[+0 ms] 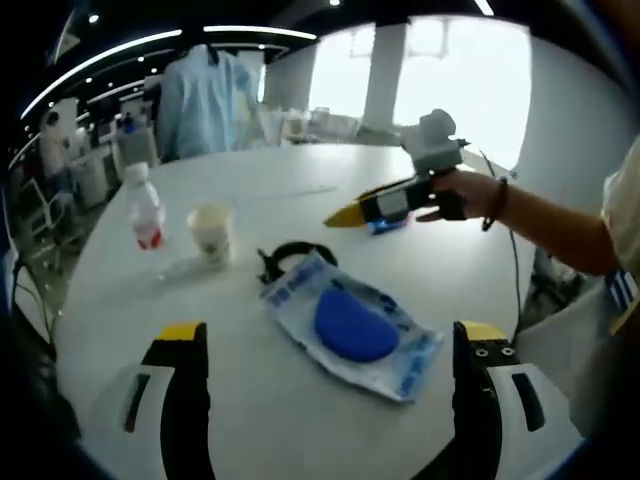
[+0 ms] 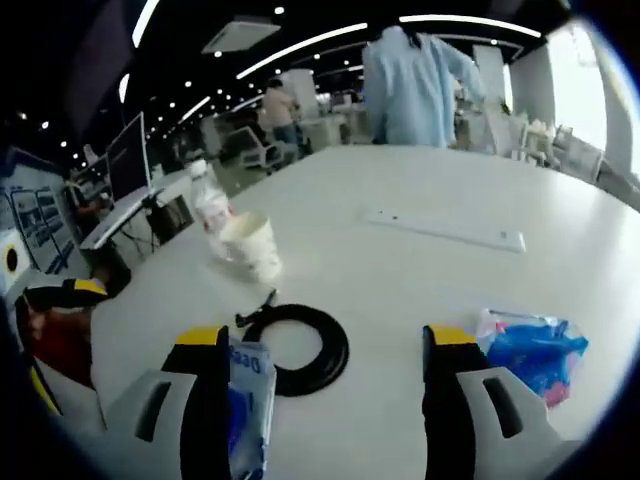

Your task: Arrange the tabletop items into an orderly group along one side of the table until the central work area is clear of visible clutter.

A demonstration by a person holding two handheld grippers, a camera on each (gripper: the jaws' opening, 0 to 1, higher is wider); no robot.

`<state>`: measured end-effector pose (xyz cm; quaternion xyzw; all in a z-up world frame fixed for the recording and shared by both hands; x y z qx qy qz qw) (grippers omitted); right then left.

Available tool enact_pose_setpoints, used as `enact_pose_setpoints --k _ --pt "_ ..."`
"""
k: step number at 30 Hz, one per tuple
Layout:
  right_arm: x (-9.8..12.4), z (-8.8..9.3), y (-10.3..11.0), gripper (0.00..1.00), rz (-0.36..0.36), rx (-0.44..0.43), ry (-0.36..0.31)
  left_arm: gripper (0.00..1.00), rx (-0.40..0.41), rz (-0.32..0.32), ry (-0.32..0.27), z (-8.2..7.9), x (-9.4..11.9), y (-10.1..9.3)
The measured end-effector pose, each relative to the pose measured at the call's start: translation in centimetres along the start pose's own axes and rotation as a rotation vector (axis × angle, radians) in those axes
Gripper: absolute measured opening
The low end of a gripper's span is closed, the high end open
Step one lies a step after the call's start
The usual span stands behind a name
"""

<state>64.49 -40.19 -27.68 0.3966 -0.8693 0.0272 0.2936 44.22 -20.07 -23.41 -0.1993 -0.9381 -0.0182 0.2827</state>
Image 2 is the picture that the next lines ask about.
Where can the blue plastic bag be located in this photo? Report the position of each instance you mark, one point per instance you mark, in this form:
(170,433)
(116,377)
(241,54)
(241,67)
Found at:
(535,350)

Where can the white table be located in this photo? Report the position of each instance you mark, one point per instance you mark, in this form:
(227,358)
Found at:
(400,280)

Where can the person's red clothing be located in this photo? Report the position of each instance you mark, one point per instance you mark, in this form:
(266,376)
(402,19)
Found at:
(60,345)

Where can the computer monitor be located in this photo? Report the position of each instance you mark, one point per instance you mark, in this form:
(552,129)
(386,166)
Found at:
(127,160)

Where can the clear water bottle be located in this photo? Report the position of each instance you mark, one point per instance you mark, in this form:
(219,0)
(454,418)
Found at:
(207,200)

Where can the white paper cup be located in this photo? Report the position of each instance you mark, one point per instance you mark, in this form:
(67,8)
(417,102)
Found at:
(252,247)

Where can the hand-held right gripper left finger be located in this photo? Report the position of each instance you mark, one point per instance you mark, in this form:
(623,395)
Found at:
(205,400)

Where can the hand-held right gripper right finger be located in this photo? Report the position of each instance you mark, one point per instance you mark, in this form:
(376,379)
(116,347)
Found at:
(450,400)

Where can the ceiling air vent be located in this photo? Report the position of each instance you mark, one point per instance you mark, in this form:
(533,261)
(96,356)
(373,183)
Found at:
(240,35)

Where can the blue white wall poster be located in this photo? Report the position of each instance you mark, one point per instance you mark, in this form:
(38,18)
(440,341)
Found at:
(35,215)

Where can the blue sponge packet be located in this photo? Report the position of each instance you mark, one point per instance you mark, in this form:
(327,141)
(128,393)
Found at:
(250,400)

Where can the white office desk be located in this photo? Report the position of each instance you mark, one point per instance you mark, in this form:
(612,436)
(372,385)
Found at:
(125,215)

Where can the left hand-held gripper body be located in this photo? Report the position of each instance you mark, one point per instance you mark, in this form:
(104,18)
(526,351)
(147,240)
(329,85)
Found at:
(10,260)

